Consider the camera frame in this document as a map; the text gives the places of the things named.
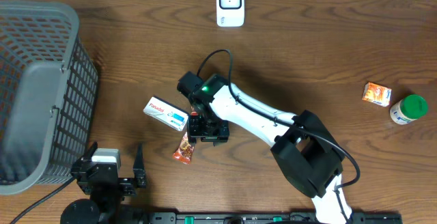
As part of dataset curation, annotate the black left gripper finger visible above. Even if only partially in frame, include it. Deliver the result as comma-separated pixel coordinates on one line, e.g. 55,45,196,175
81,141,98,162
132,144,145,180

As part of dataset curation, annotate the orange Top chocolate bar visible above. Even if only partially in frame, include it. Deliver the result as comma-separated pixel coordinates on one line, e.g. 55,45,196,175
173,132,195,165

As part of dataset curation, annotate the white Panadol box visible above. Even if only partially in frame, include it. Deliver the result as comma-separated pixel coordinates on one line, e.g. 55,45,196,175
143,96,188,131

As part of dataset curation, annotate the small orange snack box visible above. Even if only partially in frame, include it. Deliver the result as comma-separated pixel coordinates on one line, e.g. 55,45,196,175
362,82,392,107

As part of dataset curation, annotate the green lid white jar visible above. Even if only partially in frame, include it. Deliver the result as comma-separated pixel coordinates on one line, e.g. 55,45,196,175
389,94,428,125

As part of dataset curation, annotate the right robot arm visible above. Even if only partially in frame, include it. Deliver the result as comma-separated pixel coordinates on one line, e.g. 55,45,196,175
177,72,352,223

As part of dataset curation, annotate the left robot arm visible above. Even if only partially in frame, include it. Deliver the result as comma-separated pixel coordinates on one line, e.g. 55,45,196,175
60,143,149,223

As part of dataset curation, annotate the white barcode scanner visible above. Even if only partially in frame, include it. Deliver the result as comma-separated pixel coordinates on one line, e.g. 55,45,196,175
216,0,245,27

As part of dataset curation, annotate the grey plastic mesh basket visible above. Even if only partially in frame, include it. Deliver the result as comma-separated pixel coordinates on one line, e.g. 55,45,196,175
1,0,98,195

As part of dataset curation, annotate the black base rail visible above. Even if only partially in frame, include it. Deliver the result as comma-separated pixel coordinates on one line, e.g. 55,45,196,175
141,212,403,224

